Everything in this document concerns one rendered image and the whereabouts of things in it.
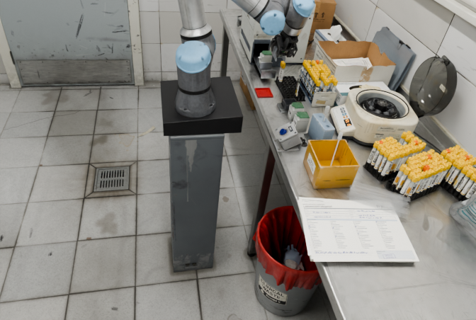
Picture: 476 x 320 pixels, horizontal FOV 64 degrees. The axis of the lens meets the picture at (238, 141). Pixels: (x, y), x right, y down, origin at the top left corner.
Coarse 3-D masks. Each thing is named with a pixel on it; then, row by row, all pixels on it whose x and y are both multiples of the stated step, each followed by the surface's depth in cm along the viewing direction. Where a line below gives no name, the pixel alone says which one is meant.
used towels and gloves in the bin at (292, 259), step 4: (292, 244) 183; (288, 248) 184; (292, 248) 184; (288, 252) 183; (292, 252) 182; (296, 252) 183; (284, 256) 182; (288, 256) 181; (292, 256) 181; (296, 256) 181; (300, 256) 181; (276, 260) 178; (284, 260) 181; (288, 260) 180; (292, 260) 180; (296, 260) 180; (300, 260) 181; (284, 264) 176; (288, 264) 177; (292, 264) 177; (296, 264) 178; (300, 264) 181; (296, 268) 176; (300, 268) 179
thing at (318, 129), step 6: (312, 114) 140; (318, 114) 140; (312, 120) 141; (318, 120) 137; (324, 120) 138; (312, 126) 141; (318, 126) 137; (324, 126) 135; (330, 126) 135; (312, 132) 142; (318, 132) 138; (324, 132) 134; (330, 132) 135; (306, 138) 144; (312, 138) 143; (318, 138) 138; (324, 138) 136; (330, 138) 137
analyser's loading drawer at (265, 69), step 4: (256, 56) 185; (256, 60) 181; (256, 64) 179; (260, 64) 174; (264, 64) 175; (268, 64) 175; (260, 68) 176; (264, 68) 176; (268, 68) 176; (272, 68) 177; (260, 72) 173; (264, 72) 171; (268, 72) 171; (272, 72) 172; (264, 76) 172; (268, 76) 173; (272, 76) 173
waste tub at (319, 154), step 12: (312, 144) 129; (324, 144) 130; (312, 156) 125; (324, 156) 134; (336, 156) 135; (348, 156) 127; (312, 168) 125; (324, 168) 119; (336, 168) 120; (348, 168) 121; (312, 180) 125; (324, 180) 122; (336, 180) 123; (348, 180) 124
